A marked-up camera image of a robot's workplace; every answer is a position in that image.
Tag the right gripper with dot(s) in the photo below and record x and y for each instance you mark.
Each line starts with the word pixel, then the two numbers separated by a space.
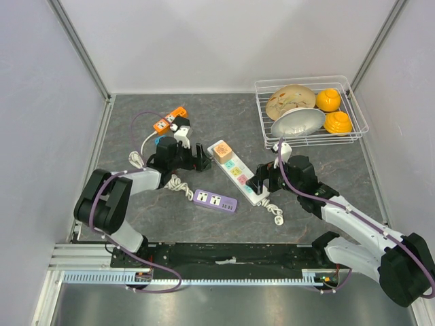
pixel 263 172

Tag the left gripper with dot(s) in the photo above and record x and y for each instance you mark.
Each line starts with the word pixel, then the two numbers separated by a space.
pixel 199 163

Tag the white multicolour power strip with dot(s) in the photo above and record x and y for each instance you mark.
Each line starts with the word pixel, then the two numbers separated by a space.
pixel 238 172

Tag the beige cube socket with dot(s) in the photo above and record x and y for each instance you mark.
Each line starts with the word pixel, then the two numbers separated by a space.
pixel 222 152

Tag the black cube socket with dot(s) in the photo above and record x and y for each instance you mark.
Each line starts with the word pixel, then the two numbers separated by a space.
pixel 180 121

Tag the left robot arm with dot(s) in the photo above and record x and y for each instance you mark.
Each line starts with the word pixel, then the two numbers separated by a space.
pixel 104 200

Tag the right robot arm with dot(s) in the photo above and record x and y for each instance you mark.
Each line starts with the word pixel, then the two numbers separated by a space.
pixel 401 265

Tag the purple power strip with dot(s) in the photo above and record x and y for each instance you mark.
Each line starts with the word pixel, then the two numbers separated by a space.
pixel 214 201

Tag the blue cube socket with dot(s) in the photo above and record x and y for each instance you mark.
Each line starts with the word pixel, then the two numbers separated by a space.
pixel 157 139

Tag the orange power strip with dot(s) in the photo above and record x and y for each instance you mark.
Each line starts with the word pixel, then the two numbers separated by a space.
pixel 163 125

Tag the grey white plate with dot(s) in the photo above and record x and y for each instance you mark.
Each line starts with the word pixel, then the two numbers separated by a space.
pixel 298 122

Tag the beige floral plate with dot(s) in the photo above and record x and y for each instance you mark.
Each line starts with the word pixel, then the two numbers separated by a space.
pixel 287 98

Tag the lower yellow bowl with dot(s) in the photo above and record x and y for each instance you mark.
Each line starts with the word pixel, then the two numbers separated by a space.
pixel 338 122

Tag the yellow bowl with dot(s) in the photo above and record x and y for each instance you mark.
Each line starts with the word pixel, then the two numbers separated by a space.
pixel 338 122
pixel 328 100

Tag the upper yellow bowl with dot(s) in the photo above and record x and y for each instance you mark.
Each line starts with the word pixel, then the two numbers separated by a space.
pixel 328 100

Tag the white wire dish rack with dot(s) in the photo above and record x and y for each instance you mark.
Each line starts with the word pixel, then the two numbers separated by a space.
pixel 349 105

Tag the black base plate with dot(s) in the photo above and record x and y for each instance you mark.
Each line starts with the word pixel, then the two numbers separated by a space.
pixel 235 261

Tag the slotted cable duct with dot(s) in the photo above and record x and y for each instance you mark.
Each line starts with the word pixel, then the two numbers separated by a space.
pixel 132 278

